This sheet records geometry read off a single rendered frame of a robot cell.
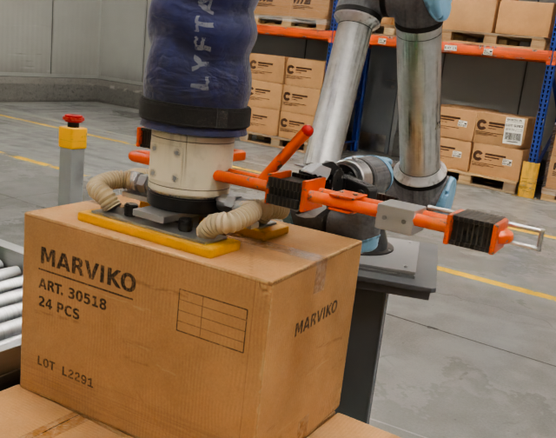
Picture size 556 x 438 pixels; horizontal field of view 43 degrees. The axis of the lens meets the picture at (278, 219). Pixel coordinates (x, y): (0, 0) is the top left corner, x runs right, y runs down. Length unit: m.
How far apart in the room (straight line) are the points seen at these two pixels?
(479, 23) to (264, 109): 3.11
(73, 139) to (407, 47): 1.19
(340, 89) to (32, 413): 0.99
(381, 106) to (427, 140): 8.49
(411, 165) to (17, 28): 11.09
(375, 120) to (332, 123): 8.77
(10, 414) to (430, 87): 1.23
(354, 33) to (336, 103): 0.18
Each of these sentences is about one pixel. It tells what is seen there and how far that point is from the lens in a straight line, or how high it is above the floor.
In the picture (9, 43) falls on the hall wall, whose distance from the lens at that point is 12.64.
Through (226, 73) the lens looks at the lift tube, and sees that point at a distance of 1.38.
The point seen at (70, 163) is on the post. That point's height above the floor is 0.88.
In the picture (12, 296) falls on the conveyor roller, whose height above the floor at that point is 0.54.
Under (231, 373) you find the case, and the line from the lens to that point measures 1.31.
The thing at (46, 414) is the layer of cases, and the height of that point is 0.54.
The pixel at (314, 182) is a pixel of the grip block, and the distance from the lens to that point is 1.33.
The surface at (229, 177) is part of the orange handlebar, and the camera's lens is 1.39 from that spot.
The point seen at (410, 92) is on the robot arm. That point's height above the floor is 1.26.
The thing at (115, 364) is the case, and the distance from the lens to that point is 1.48.
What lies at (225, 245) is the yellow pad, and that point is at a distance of 1.34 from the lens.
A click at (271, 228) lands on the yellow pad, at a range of 1.49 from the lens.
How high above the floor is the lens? 1.33
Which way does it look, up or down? 14 degrees down
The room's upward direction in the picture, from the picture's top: 6 degrees clockwise
